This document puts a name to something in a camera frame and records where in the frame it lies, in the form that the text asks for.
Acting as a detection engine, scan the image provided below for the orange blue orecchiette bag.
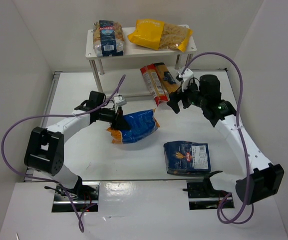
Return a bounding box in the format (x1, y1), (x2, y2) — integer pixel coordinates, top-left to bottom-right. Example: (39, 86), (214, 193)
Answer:
(106, 108), (160, 144)

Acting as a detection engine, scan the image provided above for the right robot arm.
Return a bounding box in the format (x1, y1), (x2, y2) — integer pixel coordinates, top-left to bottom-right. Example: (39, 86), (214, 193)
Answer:
(167, 72), (285, 205)

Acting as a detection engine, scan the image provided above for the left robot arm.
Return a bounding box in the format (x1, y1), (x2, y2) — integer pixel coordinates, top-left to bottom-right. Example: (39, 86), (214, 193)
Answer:
(24, 91), (130, 196)

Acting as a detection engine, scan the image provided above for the dark blue pasta box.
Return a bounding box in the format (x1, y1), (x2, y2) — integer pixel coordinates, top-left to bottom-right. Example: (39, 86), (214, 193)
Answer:
(163, 141), (211, 176)

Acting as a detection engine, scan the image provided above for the white two-tier shelf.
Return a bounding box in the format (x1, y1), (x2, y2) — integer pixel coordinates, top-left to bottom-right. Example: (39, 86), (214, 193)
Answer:
(85, 27), (197, 101)

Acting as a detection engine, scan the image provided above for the yellow fusilli pasta bag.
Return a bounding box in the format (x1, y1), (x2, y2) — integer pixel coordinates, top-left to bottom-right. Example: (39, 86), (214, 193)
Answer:
(128, 18), (193, 52)

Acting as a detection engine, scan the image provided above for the blue clear pasta bag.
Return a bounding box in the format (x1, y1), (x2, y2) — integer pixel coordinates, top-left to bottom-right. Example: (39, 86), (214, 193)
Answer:
(93, 20), (125, 57)

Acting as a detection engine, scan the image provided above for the yellow blue spaghetti pack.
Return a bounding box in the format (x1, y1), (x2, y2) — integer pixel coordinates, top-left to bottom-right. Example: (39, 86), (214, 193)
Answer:
(153, 62), (180, 97)

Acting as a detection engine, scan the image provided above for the red spaghetti pack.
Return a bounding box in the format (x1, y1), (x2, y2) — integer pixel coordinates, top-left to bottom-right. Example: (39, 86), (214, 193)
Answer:
(140, 64), (168, 106)

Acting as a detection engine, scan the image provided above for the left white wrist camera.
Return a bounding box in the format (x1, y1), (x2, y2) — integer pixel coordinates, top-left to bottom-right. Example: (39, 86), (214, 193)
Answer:
(113, 95), (127, 108)

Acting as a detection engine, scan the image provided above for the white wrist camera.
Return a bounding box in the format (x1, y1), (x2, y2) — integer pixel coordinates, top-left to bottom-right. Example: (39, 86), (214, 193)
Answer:
(176, 67), (194, 92)
(113, 95), (127, 108)

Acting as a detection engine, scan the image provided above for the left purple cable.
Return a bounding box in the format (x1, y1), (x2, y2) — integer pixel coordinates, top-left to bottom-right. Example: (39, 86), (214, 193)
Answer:
(0, 74), (126, 233)

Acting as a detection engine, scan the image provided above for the purple cable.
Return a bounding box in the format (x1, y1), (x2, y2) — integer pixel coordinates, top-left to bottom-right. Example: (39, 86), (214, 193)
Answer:
(179, 51), (255, 224)
(0, 74), (126, 233)

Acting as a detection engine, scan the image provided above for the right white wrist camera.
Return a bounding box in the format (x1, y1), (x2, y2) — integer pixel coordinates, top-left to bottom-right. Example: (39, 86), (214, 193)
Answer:
(176, 67), (194, 92)

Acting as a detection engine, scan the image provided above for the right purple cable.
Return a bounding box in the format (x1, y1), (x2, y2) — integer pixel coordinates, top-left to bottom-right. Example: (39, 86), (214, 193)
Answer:
(179, 51), (255, 224)

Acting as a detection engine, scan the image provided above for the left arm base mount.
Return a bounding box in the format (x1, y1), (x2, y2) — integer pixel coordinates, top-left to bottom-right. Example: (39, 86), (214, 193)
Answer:
(44, 182), (100, 213)

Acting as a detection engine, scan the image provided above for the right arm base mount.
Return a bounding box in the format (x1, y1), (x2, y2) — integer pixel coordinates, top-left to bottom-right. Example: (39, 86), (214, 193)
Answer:
(182, 171), (229, 211)

